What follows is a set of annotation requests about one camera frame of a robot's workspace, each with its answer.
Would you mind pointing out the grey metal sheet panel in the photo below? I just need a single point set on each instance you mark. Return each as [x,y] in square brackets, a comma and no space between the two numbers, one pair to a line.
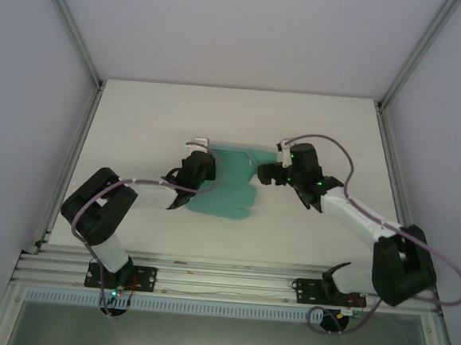
[221,339]

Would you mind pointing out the aluminium mounting rail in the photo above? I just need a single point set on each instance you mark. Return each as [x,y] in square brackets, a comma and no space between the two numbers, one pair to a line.
[226,278]

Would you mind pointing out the aluminium table side rail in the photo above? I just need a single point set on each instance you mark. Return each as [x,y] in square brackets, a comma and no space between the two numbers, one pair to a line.
[391,153]
[70,160]

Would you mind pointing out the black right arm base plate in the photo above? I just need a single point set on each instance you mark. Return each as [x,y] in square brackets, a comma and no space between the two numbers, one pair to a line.
[305,290]

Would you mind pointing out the aluminium frame post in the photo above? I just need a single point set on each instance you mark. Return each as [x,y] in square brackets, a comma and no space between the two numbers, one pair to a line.
[421,51]
[72,24]

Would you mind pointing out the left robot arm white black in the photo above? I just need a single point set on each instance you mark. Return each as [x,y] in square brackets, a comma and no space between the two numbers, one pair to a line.
[153,195]

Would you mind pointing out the green corrugated cardboard box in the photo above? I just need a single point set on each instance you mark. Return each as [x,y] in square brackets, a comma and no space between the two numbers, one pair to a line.
[233,188]

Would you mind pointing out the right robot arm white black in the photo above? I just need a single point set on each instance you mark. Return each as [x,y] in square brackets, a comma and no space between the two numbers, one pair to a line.
[355,214]

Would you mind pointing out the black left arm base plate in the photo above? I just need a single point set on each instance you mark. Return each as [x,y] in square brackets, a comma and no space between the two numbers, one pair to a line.
[146,278]

